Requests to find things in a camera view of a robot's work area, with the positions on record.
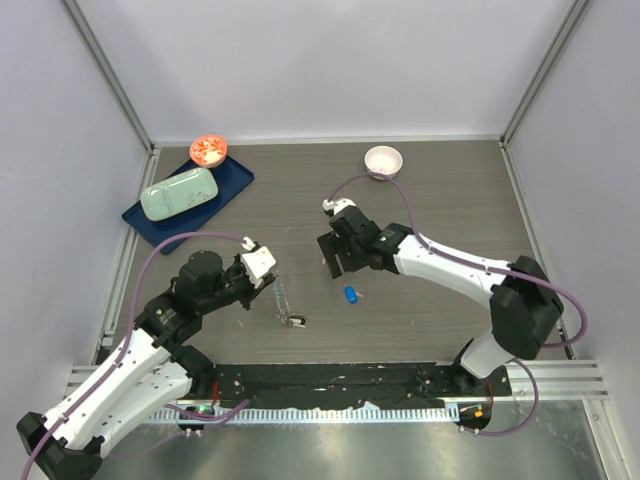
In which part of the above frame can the large keyring with blue handle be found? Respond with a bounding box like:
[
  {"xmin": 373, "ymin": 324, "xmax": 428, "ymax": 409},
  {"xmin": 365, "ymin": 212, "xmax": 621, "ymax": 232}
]
[{"xmin": 273, "ymin": 277, "xmax": 292, "ymax": 327}]

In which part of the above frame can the blue tagged key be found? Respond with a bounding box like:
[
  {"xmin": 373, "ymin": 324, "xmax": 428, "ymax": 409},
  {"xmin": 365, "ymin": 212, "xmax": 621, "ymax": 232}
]
[{"xmin": 344, "ymin": 286, "xmax": 362, "ymax": 305}]

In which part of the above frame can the black key fob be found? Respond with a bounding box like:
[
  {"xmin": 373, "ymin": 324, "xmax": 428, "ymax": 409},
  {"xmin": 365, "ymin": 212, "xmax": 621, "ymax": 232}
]
[{"xmin": 288, "ymin": 315, "xmax": 307, "ymax": 328}]

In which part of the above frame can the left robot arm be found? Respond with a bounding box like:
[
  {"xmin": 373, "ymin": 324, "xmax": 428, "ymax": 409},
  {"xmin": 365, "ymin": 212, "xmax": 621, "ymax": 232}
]
[{"xmin": 17, "ymin": 246, "xmax": 276, "ymax": 479}]

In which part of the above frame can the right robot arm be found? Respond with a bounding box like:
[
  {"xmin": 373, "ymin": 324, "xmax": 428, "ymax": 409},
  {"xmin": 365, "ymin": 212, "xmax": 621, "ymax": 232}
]
[{"xmin": 317, "ymin": 199, "xmax": 564, "ymax": 395}]

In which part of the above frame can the white ceramic bowl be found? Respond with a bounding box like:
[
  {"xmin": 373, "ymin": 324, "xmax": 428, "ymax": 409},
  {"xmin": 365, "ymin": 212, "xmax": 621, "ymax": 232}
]
[{"xmin": 364, "ymin": 145, "xmax": 404, "ymax": 178}]

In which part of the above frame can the dark blue tray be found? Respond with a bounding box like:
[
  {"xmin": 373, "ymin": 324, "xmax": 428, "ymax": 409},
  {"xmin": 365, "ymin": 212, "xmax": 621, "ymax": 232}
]
[{"xmin": 121, "ymin": 156, "xmax": 254, "ymax": 247}]

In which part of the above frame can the pale green oblong dish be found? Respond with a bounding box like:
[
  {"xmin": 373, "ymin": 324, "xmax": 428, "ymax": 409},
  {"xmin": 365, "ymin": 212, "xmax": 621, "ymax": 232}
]
[{"xmin": 140, "ymin": 167, "xmax": 219, "ymax": 222}]

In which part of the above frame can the red patterned bowl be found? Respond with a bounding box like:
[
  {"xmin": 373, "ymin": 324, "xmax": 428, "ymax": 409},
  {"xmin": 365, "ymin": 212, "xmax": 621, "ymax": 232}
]
[{"xmin": 189, "ymin": 134, "xmax": 228, "ymax": 168}]

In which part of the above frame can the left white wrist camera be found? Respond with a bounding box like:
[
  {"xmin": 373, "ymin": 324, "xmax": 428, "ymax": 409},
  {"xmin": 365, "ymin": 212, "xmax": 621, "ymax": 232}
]
[{"xmin": 240, "ymin": 236, "xmax": 277, "ymax": 288}]

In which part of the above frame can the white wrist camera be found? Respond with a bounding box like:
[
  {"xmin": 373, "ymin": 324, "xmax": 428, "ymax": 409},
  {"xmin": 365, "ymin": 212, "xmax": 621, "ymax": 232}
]
[
  {"xmin": 240, "ymin": 236, "xmax": 277, "ymax": 288},
  {"xmin": 322, "ymin": 198, "xmax": 356, "ymax": 218}
]

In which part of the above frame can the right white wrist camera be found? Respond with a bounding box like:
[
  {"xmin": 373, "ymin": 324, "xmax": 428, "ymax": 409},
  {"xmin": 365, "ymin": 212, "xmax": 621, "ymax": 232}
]
[{"xmin": 322, "ymin": 198, "xmax": 356, "ymax": 218}]

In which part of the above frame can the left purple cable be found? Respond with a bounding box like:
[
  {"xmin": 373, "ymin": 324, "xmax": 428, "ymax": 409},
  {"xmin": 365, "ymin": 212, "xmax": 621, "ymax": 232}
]
[{"xmin": 19, "ymin": 230, "xmax": 256, "ymax": 480}]

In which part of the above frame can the white slotted cable duct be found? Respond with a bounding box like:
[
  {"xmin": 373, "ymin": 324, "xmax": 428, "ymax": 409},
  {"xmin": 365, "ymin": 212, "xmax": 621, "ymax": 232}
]
[{"xmin": 139, "ymin": 403, "xmax": 460, "ymax": 425}]

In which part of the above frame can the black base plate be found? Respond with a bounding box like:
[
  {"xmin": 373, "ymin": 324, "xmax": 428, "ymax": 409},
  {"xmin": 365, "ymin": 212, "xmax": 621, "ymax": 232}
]
[{"xmin": 209, "ymin": 362, "xmax": 512, "ymax": 410}]

